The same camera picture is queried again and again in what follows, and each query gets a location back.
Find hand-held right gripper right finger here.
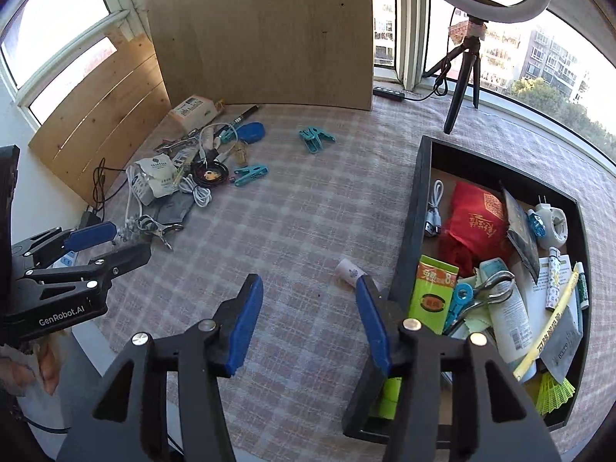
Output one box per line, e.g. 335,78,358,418
355,274,564,462

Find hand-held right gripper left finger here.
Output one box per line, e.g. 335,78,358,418
55,273,264,462

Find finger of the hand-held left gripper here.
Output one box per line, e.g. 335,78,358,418
22,242,152,299
10,221,119,270

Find small pink bottle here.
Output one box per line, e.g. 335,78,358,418
335,257,369,290

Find green orange carton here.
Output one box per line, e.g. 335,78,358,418
408,254,460,335

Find lime green tube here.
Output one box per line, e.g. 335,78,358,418
378,376,402,420

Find blue clothespin white disc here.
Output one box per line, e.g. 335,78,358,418
443,283,475,335

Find black storage tray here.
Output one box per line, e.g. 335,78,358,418
343,136,594,446

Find light green cleaning cloth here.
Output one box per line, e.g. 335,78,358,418
452,274,496,342

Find white USB cable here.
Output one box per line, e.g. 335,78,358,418
423,179,444,239

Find silver metal hole punch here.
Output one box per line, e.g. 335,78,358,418
443,269,517,338

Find white lotion bottle blue cap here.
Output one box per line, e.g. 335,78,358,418
479,257,537,383

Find red fabric bag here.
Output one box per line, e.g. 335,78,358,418
438,182,511,277

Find black foil packet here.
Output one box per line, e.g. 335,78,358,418
500,185,542,285

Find long yellow patterned packet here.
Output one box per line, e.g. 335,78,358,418
512,269,581,381

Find white patterned lighter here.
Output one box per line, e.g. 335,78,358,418
545,246,563,310

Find grey packet blue logo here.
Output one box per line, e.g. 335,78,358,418
538,305,581,383

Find yellow plastic shuttlecock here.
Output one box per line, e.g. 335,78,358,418
534,373,576,417

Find white plug-in adapter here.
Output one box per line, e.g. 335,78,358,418
527,196,569,251

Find green glitter tube white caps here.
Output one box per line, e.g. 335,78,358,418
574,262,590,309

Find person's left hand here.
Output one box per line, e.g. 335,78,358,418
0,334,61,398

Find white earbuds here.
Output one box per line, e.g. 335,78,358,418
114,216,140,244

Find white power strip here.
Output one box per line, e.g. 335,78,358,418
50,248,80,270

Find dark grey packet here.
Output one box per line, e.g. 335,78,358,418
154,192,196,224

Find white charger blue print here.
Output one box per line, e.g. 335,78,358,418
129,173,157,207

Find white wet wipe packet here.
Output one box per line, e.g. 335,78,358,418
134,156,181,198

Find black round coil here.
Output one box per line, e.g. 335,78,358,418
191,161,231,187

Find pine plank panel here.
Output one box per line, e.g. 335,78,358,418
28,33,173,208

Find metal pliers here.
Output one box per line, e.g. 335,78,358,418
153,127,203,155

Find teal clothespin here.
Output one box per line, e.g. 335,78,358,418
232,164,270,187
297,126,336,156

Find small cardboard box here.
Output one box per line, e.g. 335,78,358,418
168,95,216,131

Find blue oval case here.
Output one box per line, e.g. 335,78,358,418
237,121,265,145

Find black pen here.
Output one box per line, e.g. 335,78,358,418
219,104,263,128

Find large tan wood board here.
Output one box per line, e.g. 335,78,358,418
139,0,375,112

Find white charger cable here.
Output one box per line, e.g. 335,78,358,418
122,166,145,239

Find thin black cable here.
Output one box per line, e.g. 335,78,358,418
89,156,128,213

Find coiled white cable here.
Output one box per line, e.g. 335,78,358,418
180,173,213,208

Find black power cable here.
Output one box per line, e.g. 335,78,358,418
404,65,450,103

